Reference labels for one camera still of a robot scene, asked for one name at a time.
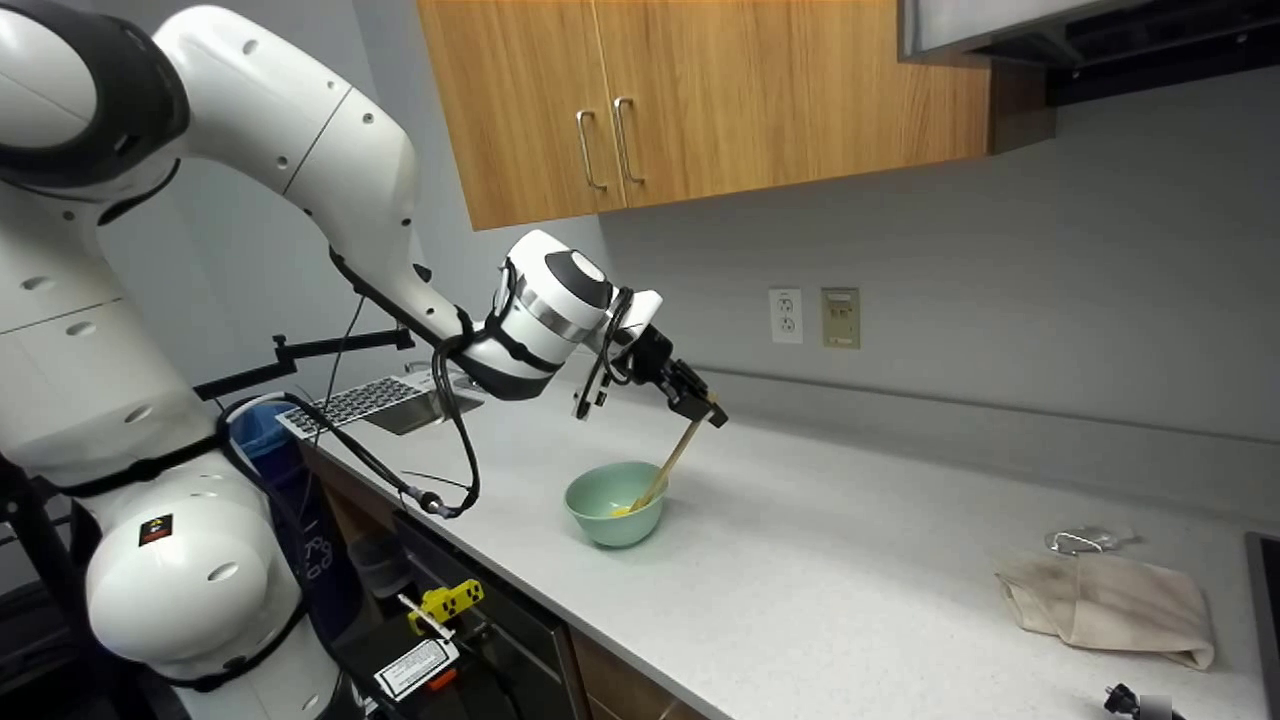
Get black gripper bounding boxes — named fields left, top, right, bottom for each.
left=599, top=321, right=732, bottom=434

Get wooden ladle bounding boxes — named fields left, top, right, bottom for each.
left=612, top=414, right=711, bottom=523

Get light green bowl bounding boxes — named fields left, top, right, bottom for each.
left=558, top=460, right=671, bottom=554

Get wooden base cabinet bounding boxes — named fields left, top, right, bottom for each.
left=312, top=454, right=711, bottom=720

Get clear plastic bag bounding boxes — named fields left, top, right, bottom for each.
left=1044, top=523, right=1146, bottom=561

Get blue bin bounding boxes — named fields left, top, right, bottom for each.
left=221, top=387, right=355, bottom=656

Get beige folded cloth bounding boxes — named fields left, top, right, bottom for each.
left=996, top=554, right=1218, bottom=671

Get small black object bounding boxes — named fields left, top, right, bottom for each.
left=1101, top=679, right=1189, bottom=720

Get dark range hood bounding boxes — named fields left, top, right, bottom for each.
left=896, top=0, right=1280, bottom=111

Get black stove top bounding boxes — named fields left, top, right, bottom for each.
left=1245, top=534, right=1280, bottom=720

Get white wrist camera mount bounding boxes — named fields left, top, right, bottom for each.
left=612, top=290, right=666, bottom=353

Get white wall power outlet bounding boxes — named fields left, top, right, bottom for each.
left=769, top=286, right=808, bottom=353

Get metal cabinet door handle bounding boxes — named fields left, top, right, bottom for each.
left=606, top=92, right=652, bottom=191
left=573, top=108, right=612, bottom=195

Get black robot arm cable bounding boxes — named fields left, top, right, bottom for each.
left=274, top=253, right=486, bottom=523

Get wooden wall cabinet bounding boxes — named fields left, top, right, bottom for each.
left=417, top=0, right=1055, bottom=234

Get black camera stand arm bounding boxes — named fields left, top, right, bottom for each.
left=195, top=323, right=419, bottom=405

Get black stand frame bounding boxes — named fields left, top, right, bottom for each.
left=0, top=454, right=94, bottom=720

